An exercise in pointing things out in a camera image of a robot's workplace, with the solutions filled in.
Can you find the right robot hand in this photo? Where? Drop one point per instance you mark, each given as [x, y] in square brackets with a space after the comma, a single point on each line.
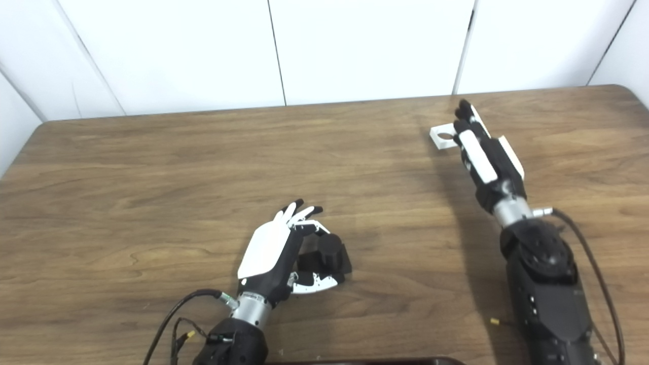
[494, 167]

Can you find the black peg with square base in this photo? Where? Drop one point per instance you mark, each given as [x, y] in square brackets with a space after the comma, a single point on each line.
[329, 253]

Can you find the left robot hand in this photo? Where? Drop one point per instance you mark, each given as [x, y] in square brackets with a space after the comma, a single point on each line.
[266, 253]

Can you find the white square piece with hole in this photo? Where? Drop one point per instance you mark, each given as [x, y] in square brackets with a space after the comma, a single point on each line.
[440, 143]

